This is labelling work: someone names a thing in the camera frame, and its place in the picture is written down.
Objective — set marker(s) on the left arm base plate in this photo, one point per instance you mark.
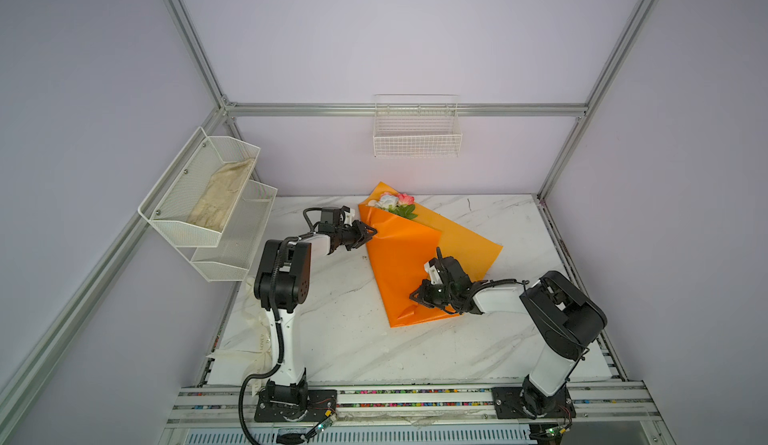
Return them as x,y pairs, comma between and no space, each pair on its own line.
279,403

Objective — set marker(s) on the orange wrapping paper sheet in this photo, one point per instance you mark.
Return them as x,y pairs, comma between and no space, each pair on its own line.
402,246

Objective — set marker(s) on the lower white mesh shelf basket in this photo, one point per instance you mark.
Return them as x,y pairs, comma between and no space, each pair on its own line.
232,259

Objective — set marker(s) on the beige cloth in basket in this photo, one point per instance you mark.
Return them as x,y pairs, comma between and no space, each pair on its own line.
213,209

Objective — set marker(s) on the pink fake rose spray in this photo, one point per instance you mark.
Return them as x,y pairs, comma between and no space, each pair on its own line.
405,206

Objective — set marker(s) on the aluminium rail front frame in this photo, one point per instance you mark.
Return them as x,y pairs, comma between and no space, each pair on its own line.
607,412

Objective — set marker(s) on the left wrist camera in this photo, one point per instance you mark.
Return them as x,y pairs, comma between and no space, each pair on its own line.
347,215

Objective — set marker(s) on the upper white mesh shelf basket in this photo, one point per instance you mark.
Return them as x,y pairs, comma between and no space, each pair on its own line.
193,206

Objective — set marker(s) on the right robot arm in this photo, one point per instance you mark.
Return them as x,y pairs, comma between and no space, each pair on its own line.
565,317

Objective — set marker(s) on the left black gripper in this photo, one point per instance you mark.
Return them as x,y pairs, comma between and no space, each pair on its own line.
361,238

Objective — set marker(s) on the white wire wall basket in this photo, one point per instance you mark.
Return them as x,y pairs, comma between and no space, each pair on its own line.
416,126

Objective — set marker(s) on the white fake rose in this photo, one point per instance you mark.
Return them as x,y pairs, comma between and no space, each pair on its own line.
386,201

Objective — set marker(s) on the white mesh shelf basket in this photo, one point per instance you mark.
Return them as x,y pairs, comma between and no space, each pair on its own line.
193,206
232,259

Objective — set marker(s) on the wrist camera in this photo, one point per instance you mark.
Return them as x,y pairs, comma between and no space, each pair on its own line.
432,272
347,215

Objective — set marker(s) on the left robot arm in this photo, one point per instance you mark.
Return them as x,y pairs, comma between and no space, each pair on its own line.
281,284

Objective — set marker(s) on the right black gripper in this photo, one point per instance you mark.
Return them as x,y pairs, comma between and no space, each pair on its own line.
423,289

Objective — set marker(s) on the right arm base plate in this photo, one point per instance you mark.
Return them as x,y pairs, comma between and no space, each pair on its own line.
527,402

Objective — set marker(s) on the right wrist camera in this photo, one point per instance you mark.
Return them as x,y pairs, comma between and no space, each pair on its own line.
432,272

